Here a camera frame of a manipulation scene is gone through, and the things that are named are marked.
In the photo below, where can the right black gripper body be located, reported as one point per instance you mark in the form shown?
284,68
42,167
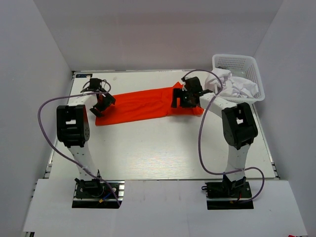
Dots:
186,100

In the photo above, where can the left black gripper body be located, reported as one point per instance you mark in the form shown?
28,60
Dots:
99,106

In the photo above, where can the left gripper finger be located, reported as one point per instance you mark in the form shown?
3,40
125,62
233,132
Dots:
97,112
107,101

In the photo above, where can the orange t shirt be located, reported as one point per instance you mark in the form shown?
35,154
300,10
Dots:
143,105

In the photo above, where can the white t shirt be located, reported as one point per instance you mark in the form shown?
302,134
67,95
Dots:
232,86

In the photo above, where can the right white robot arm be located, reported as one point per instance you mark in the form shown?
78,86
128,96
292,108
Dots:
239,126

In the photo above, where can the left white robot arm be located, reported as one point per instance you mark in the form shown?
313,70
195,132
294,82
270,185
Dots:
74,132

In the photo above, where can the blue black table label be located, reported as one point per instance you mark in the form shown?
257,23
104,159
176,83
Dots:
84,75

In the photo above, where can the white plastic basket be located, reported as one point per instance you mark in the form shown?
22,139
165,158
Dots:
246,64

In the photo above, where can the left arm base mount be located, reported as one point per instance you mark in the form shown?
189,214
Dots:
98,195

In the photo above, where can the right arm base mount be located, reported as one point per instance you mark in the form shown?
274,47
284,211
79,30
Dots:
218,199

